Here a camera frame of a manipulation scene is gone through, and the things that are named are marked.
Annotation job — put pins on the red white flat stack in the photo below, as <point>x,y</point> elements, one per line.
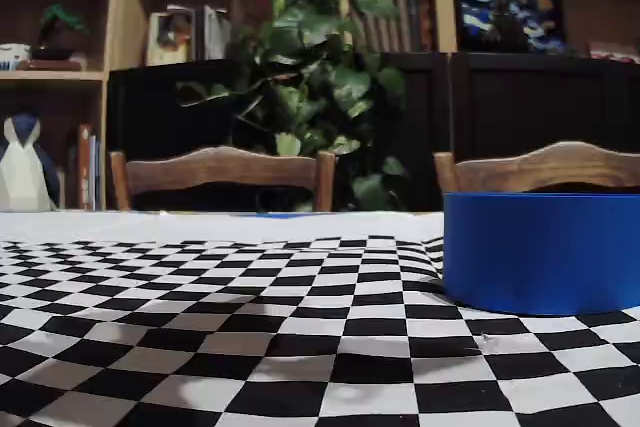
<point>615,52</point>

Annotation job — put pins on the black cabinet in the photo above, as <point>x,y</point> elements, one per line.
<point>525,107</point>

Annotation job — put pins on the blue tape strip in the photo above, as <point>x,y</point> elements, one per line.
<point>282,216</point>

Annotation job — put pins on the brown wooden chair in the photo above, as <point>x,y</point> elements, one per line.
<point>220,169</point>
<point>560,167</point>

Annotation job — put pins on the blue swirly painting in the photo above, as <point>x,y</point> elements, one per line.
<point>510,7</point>

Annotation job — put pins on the grey white books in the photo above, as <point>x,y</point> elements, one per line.
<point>215,34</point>

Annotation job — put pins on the tall thin books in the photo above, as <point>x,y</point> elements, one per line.
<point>90,167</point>

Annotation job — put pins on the green leafy houseplant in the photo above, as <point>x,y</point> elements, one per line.
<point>320,27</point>

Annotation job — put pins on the brown hardcover books row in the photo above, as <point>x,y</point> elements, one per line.
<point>405,17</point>

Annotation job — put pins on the white blue penguin figure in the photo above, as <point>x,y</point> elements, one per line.
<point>22,172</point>

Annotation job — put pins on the white blue mug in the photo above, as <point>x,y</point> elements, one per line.
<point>12,58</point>

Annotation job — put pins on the light wood bookshelf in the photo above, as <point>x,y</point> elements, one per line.
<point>115,17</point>

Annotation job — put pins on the illustrated cover book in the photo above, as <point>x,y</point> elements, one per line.
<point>170,37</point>

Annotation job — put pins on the black white checkerboard sheet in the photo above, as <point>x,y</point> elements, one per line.
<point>150,267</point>

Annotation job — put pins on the blue round box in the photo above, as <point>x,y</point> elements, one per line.
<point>542,257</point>

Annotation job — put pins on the green topped bonsai figure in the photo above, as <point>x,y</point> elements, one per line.
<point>60,32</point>

